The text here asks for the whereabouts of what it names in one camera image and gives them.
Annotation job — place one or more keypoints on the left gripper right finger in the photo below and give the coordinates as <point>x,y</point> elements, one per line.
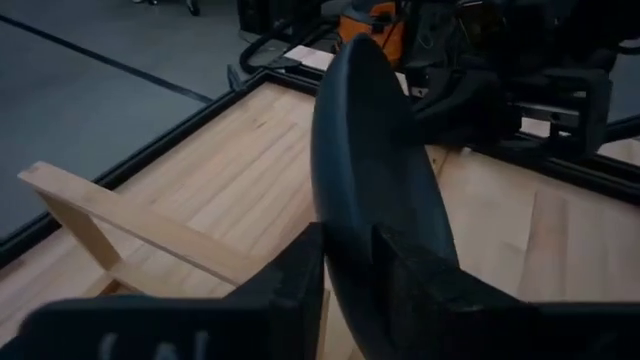
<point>440,310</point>

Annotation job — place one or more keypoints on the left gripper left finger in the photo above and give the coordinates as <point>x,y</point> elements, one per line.
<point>300,280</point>

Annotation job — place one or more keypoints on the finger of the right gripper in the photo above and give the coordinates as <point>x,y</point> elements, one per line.
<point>460,110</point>

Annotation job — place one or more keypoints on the dark teal plate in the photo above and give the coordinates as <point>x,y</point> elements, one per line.
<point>370,150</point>

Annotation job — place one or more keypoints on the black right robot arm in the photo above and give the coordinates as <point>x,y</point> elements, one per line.
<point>475,55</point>

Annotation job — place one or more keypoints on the wooden slatted shelf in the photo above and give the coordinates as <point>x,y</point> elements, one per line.
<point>125,215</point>

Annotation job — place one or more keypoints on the orange shop vacuum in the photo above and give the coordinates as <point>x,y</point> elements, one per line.
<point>352,27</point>

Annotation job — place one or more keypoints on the black clamp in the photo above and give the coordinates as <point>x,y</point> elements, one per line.
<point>235,77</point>

